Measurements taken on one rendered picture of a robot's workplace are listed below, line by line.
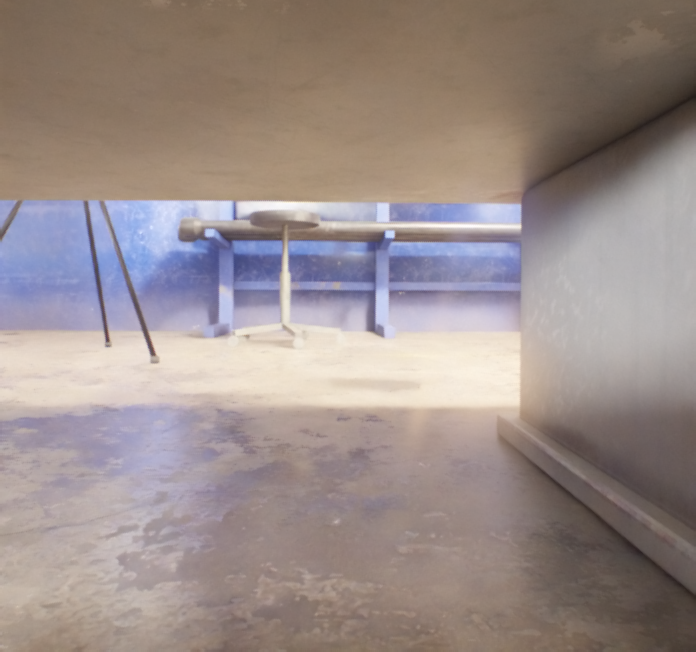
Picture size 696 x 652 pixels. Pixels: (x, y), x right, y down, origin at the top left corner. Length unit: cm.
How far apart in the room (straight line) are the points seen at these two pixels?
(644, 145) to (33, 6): 51
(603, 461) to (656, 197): 29
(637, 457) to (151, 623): 45
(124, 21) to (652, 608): 54
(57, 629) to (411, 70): 47
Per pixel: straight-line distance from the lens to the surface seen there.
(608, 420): 65
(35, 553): 58
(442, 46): 42
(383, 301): 345
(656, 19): 42
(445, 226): 318
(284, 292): 260
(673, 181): 56
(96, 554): 56
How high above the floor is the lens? 22
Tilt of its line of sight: 1 degrees down
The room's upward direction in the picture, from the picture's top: straight up
